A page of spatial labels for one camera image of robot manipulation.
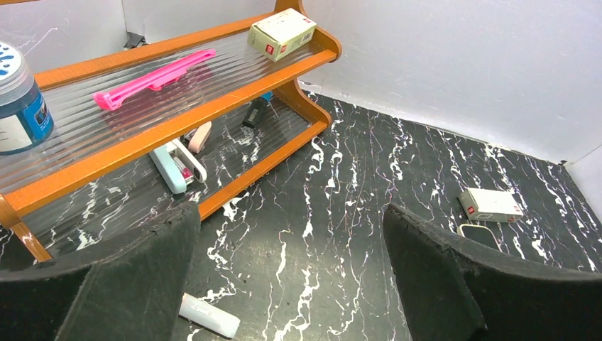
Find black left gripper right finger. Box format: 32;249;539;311
382;204;601;340

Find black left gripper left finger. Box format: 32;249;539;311
1;202;201;340

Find phone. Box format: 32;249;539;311
456;224;501;251

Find white tube on table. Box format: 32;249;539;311
179;293;241;339

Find white box on table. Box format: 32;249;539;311
459;188;523;223

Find light blue white stapler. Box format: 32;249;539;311
148;139;207;194

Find orange wooden shelf rack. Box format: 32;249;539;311
1;18;342;264

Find small pink beige item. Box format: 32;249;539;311
184;121;212;153

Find pink plastic tool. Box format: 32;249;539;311
92;49;216;111

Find blue jar with lid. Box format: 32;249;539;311
1;42;54;156

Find small black blue item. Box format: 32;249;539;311
242;91;273;128

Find cream cardboard box on shelf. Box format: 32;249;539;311
247;9;317;62

